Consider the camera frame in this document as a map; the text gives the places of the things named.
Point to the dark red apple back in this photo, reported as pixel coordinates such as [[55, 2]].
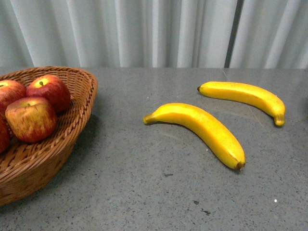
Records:
[[53, 89]]

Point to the red apple with stem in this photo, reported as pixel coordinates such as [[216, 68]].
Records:
[[4, 136]]

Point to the yellow banana near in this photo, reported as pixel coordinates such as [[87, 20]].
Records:
[[215, 135]]

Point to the yellow banana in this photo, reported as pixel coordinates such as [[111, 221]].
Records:
[[252, 95], [215, 135]]

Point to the yellow banana far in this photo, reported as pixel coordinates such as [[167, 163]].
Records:
[[252, 95]]

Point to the red yellow apple centre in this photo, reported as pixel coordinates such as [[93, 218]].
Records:
[[31, 119]]

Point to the brown wicker basket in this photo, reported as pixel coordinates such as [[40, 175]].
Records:
[[26, 168]]

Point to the white pleated curtain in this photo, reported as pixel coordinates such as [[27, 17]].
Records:
[[155, 33]]

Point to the red apple back left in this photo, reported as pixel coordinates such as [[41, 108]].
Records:
[[10, 91]]

